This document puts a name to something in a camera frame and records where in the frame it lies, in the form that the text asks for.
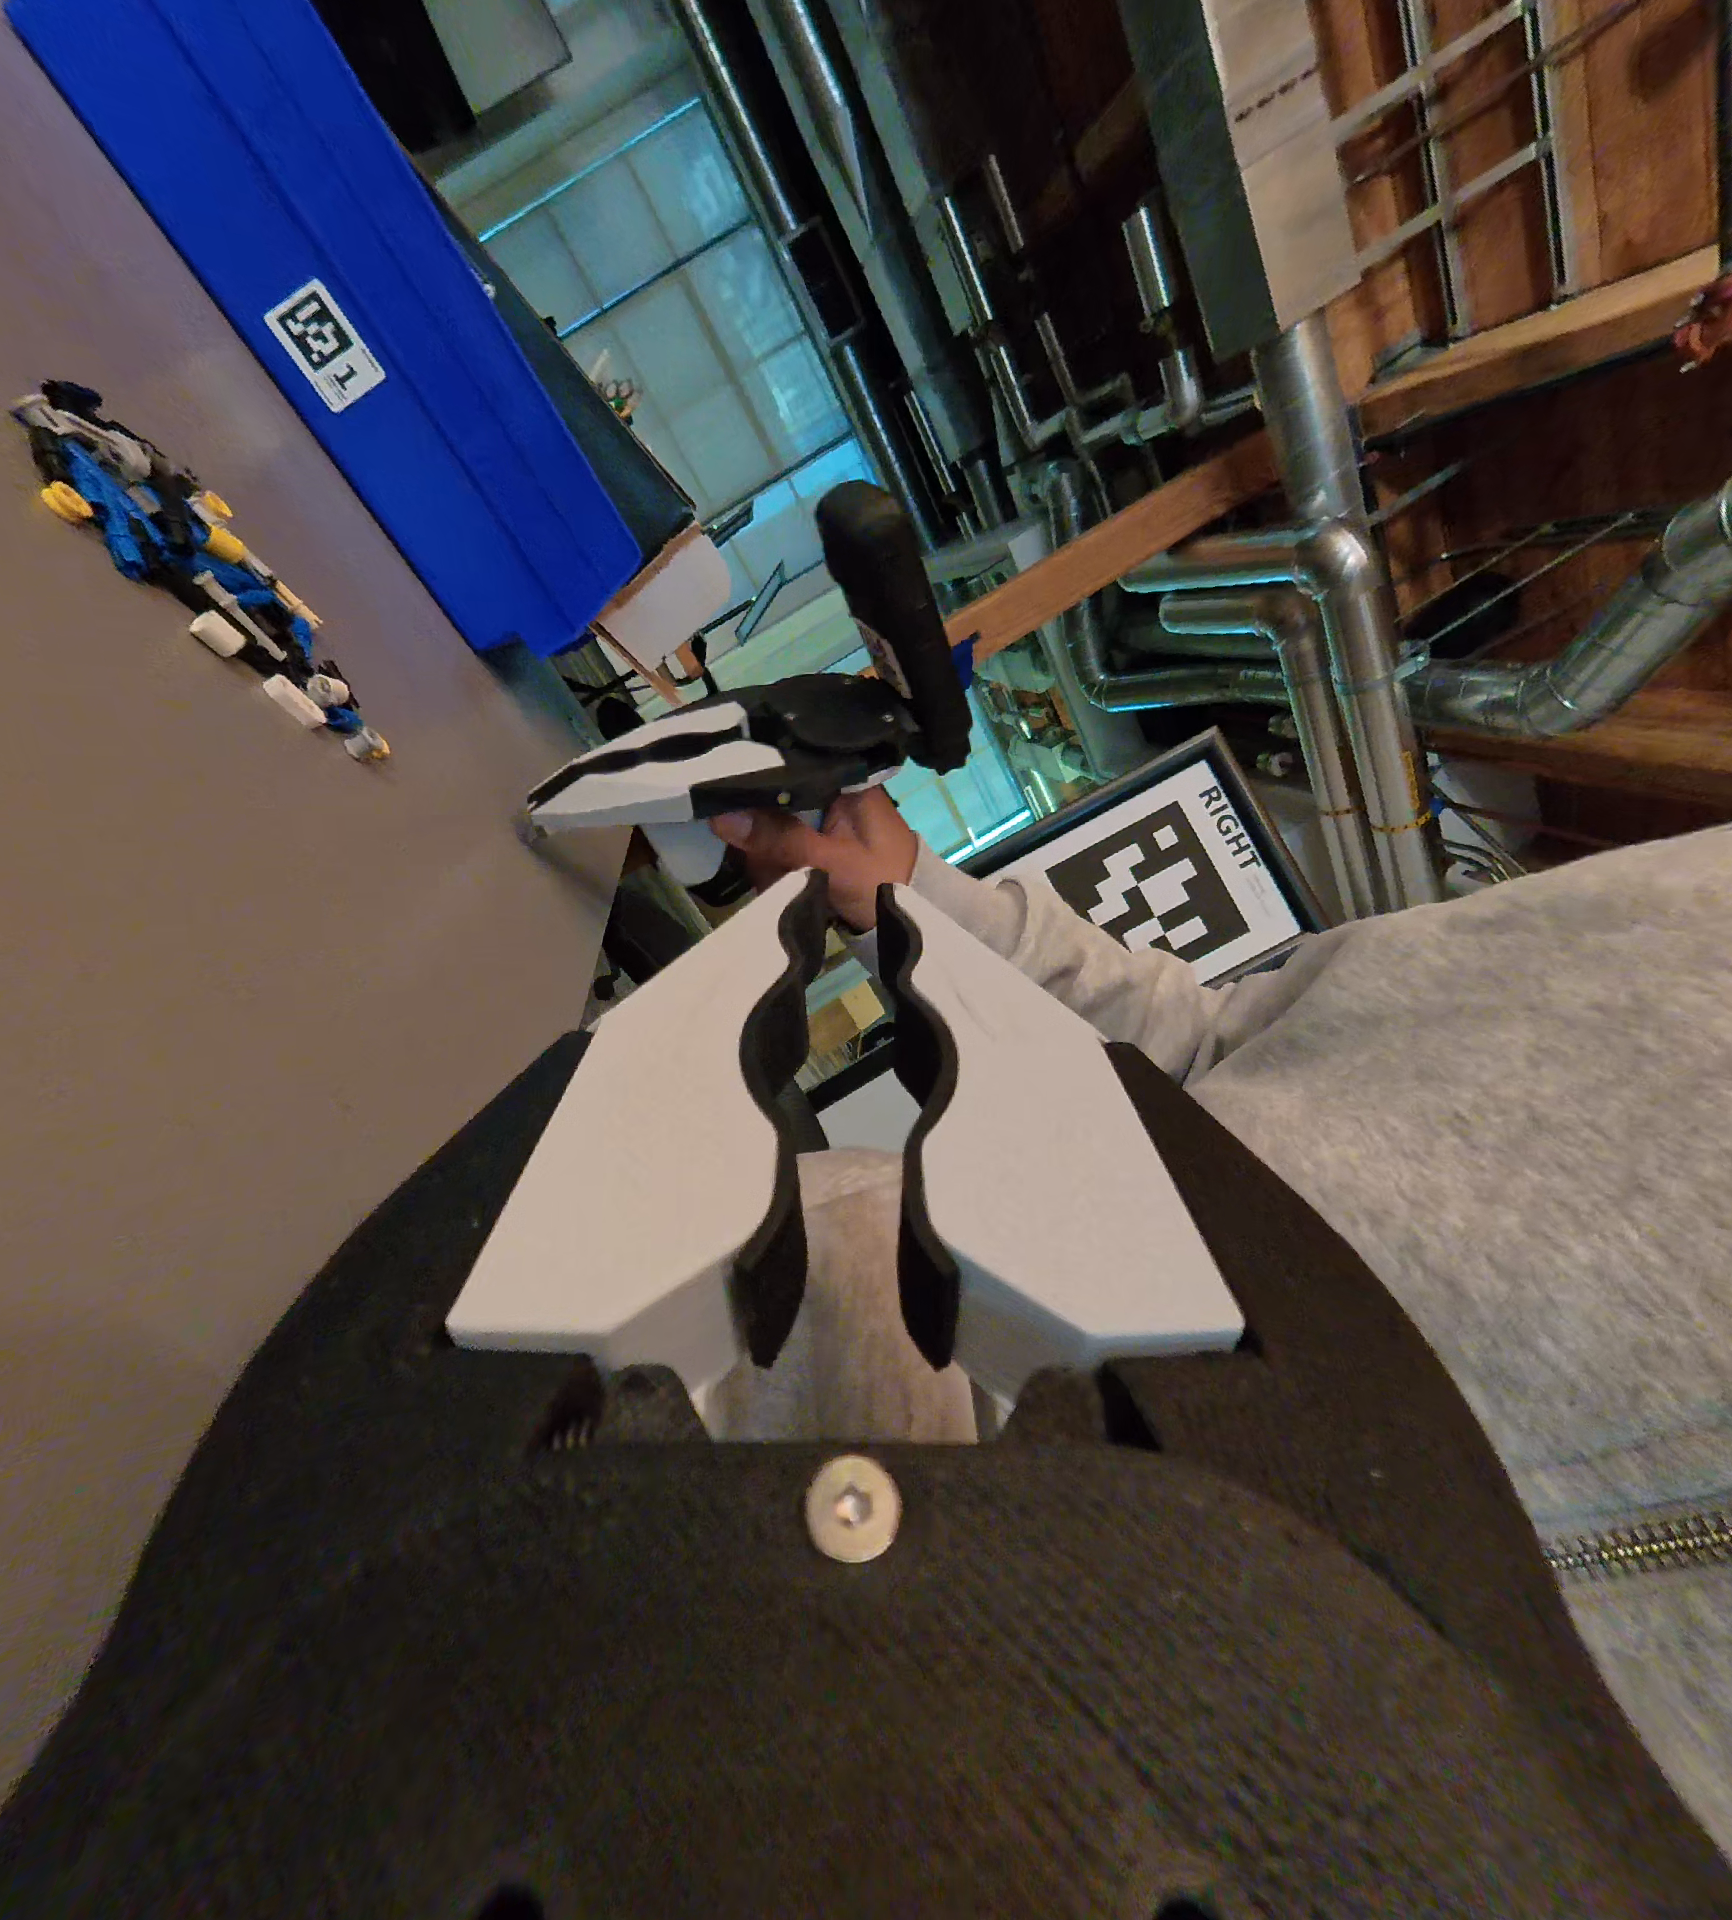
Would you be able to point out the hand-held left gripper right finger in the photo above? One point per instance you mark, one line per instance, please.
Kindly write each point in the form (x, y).
(1076, 1201)

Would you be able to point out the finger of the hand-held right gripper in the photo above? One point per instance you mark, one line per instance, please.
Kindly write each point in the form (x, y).
(656, 789)
(671, 735)

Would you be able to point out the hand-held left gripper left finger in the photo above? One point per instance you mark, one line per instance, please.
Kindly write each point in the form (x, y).
(611, 1201)

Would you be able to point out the scattered small lego parts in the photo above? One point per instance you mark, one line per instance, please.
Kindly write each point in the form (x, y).
(293, 700)

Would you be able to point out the pile of mixed lego pieces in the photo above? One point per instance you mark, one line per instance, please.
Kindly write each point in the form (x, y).
(131, 495)

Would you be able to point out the person's right hand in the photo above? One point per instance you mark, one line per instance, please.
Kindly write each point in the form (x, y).
(837, 841)

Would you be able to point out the wooden ceiling beam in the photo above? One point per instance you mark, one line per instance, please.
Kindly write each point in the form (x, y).
(1137, 525)

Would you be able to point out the framed black white tag sign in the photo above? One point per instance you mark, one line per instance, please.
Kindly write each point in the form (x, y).
(1151, 884)

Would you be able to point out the grey zip hoodie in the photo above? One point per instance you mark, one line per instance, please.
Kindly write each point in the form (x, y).
(1526, 1201)

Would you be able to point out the blue plastic bin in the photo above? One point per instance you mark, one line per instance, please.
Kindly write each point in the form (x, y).
(356, 270)

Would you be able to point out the silver round ventilation duct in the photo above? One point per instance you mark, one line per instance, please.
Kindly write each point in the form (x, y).
(1331, 451)

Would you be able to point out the grey rectangular duct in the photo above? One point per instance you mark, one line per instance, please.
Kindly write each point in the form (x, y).
(1196, 151)

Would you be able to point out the corrugated silver duct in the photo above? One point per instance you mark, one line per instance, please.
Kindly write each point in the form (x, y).
(1631, 630)

